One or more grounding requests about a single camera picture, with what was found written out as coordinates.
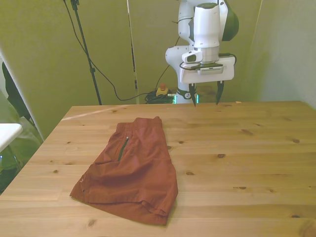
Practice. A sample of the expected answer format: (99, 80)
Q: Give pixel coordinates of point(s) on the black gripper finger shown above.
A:
(218, 93)
(193, 95)

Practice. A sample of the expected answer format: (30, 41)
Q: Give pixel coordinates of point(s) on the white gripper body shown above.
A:
(209, 77)

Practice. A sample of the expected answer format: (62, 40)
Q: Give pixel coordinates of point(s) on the red-brown shorts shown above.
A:
(138, 172)

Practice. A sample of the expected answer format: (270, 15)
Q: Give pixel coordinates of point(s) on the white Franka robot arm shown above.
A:
(206, 24)

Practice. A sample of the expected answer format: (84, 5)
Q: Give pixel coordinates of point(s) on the yellow emergency stop button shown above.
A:
(161, 91)

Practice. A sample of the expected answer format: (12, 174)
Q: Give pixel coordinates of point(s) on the black tripod pole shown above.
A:
(85, 47)

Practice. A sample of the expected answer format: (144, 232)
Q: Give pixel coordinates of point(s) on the white side table board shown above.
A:
(7, 133)

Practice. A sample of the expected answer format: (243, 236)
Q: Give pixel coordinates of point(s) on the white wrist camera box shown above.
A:
(191, 58)

